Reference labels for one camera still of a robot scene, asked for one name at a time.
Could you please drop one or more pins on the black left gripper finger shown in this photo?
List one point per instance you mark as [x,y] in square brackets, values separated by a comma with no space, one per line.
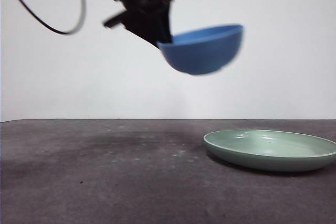
[141,26]
[162,16]

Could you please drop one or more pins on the blue bowl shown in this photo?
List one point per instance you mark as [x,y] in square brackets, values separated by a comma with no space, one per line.
[204,53]

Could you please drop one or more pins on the pale green plate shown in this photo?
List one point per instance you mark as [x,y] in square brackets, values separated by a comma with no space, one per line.
[262,162]

